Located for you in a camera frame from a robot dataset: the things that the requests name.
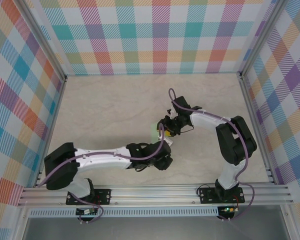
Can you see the light green paper sheet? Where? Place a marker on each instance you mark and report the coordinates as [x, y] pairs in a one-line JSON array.
[[155, 133]]

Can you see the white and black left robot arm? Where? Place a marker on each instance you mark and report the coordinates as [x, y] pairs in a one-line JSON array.
[[102, 157]]

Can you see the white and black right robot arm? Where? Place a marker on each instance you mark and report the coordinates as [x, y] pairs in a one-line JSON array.
[[202, 120]]

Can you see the grey metal panel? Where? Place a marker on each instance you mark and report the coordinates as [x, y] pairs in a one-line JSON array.
[[152, 228]]

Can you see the black circuit board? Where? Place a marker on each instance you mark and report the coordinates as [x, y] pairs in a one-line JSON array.
[[86, 212]]

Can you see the circuit board with green light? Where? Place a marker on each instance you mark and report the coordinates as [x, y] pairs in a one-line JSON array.
[[228, 209]]

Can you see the aluminium front rail beam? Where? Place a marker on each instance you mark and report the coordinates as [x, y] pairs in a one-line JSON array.
[[152, 195]]

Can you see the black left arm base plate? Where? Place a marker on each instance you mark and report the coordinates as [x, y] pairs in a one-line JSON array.
[[105, 196]]

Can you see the aluminium table side rail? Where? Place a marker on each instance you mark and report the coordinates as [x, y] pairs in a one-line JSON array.
[[55, 112], [251, 112]]

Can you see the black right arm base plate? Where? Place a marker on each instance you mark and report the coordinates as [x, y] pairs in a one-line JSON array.
[[207, 196]]

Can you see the aluminium frame post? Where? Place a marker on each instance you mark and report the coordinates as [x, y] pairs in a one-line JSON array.
[[261, 37], [43, 37]]

